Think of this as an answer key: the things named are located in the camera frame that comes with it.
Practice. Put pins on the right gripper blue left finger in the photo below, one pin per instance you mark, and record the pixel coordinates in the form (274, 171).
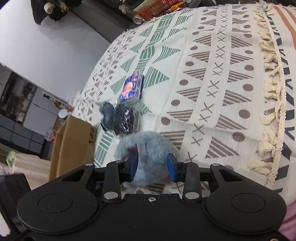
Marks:
(116, 173)

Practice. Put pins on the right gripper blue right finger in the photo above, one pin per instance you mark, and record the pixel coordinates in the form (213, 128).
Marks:
(187, 173)

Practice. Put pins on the grey fluffy plush toy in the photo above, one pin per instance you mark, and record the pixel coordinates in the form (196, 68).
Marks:
(152, 149)

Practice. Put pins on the black stitched fabric piece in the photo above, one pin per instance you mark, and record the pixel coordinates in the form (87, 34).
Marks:
(126, 120)

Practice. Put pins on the blue denim fabric piece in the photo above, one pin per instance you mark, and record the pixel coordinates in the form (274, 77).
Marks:
(108, 113)

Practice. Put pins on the blue planet tissue pack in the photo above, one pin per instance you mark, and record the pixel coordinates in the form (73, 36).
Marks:
(132, 89)

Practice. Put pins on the brown cardboard box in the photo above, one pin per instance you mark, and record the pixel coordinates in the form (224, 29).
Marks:
(74, 146)

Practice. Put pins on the white round canister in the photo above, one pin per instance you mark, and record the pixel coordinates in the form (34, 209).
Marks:
(63, 113)

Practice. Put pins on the patterned white bed blanket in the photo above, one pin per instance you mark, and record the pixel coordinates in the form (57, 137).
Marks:
(219, 83)

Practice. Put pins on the red plastic basket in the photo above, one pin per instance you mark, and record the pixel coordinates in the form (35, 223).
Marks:
(156, 9)

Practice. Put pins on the dark hanging clothes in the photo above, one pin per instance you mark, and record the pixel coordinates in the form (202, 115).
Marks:
(54, 9)

